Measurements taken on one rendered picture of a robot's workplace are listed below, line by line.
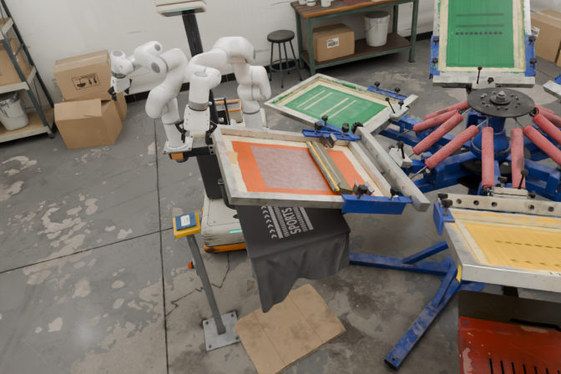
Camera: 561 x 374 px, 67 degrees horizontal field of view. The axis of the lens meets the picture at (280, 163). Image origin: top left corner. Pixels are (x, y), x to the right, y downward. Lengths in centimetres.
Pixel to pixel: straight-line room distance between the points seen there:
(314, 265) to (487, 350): 90
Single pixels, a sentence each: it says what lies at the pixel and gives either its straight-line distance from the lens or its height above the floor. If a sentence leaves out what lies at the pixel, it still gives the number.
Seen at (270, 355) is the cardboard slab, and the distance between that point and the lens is 276.
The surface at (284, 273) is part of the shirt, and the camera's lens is 211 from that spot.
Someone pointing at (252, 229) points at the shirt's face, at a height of 95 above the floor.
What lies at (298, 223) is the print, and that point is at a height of 95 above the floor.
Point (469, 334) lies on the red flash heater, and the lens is 157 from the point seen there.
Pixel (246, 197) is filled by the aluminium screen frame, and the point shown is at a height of 136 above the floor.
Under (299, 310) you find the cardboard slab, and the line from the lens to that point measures 289.
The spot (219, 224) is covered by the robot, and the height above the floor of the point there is 28.
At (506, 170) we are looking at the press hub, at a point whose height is 101.
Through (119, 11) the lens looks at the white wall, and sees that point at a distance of 552.
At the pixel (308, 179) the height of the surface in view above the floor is 120.
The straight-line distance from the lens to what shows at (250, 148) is 203.
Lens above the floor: 240
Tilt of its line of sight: 36 degrees down
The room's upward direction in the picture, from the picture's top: 8 degrees counter-clockwise
